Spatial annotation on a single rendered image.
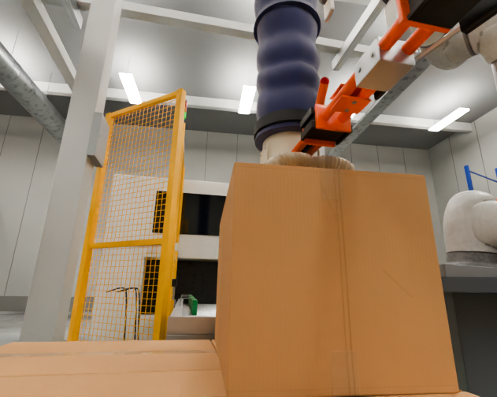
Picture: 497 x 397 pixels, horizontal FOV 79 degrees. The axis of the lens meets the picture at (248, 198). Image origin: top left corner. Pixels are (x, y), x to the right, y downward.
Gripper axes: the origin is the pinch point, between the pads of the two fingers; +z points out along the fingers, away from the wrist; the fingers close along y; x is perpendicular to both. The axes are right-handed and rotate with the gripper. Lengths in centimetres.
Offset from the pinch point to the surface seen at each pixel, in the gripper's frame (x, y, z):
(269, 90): -36.0, 9.1, -8.6
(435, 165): -892, -874, -436
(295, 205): -11.5, 10.5, 35.3
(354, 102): -4.4, 0.5, 16.0
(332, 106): -7.4, 3.6, 15.5
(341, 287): -11, 2, 50
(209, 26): -201, 29, -203
